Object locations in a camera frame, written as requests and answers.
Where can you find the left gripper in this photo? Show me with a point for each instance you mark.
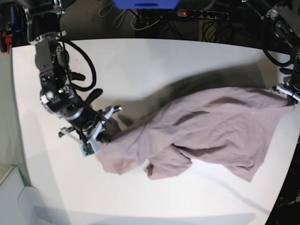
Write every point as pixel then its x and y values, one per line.
pixel 292 95

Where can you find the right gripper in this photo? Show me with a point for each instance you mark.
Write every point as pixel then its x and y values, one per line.
pixel 87 124

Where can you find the mauve t-shirt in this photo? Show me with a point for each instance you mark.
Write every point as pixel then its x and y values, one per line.
pixel 230 126

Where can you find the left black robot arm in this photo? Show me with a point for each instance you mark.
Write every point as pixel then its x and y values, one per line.
pixel 285 25

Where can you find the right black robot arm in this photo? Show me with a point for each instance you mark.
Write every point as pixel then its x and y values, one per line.
pixel 58 94

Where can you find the grey power strip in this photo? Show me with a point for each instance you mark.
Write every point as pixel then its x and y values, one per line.
pixel 203 14

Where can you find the white side table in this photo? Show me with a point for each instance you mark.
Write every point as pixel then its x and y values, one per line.
pixel 18 203

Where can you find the blue box at top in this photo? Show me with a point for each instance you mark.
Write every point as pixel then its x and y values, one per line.
pixel 146 4

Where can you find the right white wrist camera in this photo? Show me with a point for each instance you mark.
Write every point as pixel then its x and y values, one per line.
pixel 89 148

